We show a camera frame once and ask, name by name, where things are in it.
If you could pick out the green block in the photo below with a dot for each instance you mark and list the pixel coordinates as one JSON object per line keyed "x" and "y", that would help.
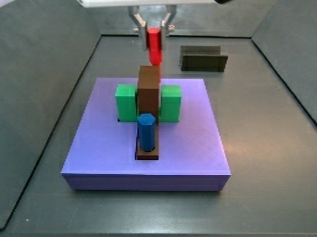
{"x": 127, "y": 103}

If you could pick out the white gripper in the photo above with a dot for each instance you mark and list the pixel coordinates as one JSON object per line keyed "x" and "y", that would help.
{"x": 140, "y": 23}

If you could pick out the red peg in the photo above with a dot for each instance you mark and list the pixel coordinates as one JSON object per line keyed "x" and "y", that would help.
{"x": 153, "y": 46}

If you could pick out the blue hexagonal peg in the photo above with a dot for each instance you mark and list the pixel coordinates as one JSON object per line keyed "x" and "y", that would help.
{"x": 145, "y": 127}

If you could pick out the black angle bracket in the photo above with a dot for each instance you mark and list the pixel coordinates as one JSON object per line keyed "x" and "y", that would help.
{"x": 202, "y": 58}

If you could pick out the brown L-shaped block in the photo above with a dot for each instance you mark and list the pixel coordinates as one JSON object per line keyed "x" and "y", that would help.
{"x": 148, "y": 105}

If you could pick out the purple base board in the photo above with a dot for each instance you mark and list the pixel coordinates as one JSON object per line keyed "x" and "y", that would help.
{"x": 191, "y": 164}

